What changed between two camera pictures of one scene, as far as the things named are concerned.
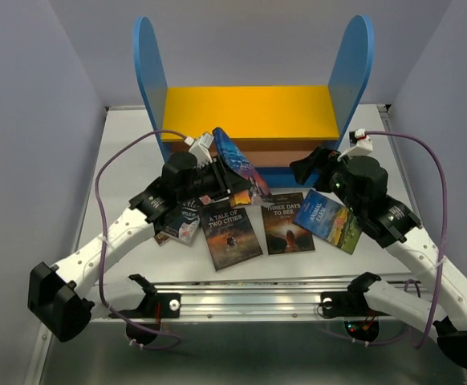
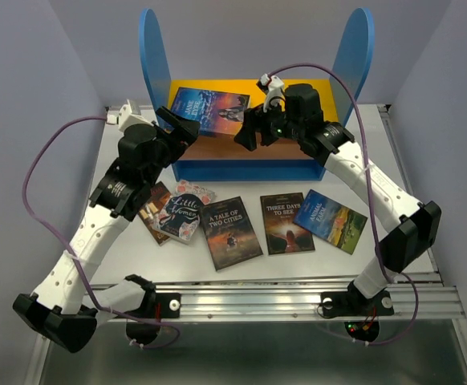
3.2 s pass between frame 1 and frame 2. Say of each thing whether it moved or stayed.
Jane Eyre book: moved
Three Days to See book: stayed
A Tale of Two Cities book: stayed
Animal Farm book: stayed
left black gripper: moved
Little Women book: stayed
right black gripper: moved
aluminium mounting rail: stayed
